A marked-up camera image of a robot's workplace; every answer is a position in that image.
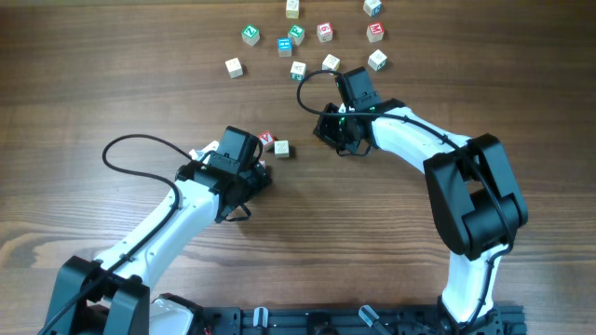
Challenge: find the red letter A block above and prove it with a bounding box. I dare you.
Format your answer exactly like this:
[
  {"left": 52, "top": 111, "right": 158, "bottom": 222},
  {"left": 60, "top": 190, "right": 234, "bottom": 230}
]
[{"left": 257, "top": 131, "right": 276, "bottom": 152}]

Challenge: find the plain Z wooden block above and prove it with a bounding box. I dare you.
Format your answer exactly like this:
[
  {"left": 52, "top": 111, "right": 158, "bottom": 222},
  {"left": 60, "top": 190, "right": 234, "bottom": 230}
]
[{"left": 274, "top": 141, "right": 291, "bottom": 158}]

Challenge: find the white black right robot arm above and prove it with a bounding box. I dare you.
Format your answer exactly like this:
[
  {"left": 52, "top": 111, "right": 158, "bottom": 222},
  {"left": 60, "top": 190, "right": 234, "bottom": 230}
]
[{"left": 313, "top": 99, "right": 528, "bottom": 330}]

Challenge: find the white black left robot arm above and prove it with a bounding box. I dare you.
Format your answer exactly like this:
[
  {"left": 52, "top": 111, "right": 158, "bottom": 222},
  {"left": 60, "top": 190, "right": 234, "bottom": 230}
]
[{"left": 41, "top": 127, "right": 271, "bottom": 334}]

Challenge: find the hammer picture wooden block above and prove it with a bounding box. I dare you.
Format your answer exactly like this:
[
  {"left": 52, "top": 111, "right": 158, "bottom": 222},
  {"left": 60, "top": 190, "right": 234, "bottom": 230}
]
[{"left": 321, "top": 54, "right": 341, "bottom": 71}]

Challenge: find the bird picture wooden block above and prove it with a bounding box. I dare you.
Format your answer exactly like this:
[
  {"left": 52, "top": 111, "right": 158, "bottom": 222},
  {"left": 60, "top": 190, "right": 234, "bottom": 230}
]
[{"left": 368, "top": 49, "right": 387, "bottom": 72}]

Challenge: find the green J side block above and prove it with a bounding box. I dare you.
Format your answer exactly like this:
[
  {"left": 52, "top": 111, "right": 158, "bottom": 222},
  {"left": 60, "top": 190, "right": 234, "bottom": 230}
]
[{"left": 291, "top": 61, "right": 306, "bottom": 81}]

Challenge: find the red number 9 block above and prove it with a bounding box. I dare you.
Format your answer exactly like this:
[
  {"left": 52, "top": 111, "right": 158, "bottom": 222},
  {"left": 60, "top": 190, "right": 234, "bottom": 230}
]
[{"left": 317, "top": 22, "right": 333, "bottom": 43}]

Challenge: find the red letter M block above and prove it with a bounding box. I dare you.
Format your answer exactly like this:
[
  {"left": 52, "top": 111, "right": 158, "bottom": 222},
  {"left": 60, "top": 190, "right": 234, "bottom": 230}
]
[{"left": 366, "top": 21, "right": 386, "bottom": 43}]

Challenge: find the plain pale wooden block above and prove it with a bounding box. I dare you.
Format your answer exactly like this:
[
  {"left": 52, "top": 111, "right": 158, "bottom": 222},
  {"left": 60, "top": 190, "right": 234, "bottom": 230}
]
[{"left": 225, "top": 58, "right": 243, "bottom": 78}]

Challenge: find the blue letter H block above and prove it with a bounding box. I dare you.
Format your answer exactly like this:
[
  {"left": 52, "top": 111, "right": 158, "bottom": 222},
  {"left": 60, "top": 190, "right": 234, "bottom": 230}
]
[{"left": 278, "top": 37, "right": 292, "bottom": 58}]

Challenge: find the green letter R block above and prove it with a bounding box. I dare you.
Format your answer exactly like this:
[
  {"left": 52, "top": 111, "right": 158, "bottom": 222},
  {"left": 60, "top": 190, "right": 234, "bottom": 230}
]
[{"left": 288, "top": 24, "right": 305, "bottom": 46}]

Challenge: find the blue side wooden block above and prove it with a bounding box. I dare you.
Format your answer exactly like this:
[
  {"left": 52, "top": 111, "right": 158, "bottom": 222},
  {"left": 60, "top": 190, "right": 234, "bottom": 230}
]
[{"left": 363, "top": 0, "right": 382, "bottom": 18}]

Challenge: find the yellow wooden block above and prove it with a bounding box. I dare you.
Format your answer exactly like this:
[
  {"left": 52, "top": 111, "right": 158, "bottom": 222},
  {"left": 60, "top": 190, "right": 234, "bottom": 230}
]
[{"left": 285, "top": 0, "right": 300, "bottom": 19}]

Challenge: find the green letter Z block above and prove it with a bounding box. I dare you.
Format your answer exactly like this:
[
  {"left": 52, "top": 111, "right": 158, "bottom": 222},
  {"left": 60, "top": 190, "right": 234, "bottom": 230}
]
[{"left": 241, "top": 24, "right": 260, "bottom": 47}]

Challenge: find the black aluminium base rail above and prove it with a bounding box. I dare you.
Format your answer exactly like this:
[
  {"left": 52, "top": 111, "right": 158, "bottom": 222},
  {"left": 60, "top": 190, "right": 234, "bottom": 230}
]
[{"left": 111, "top": 304, "right": 527, "bottom": 335}]

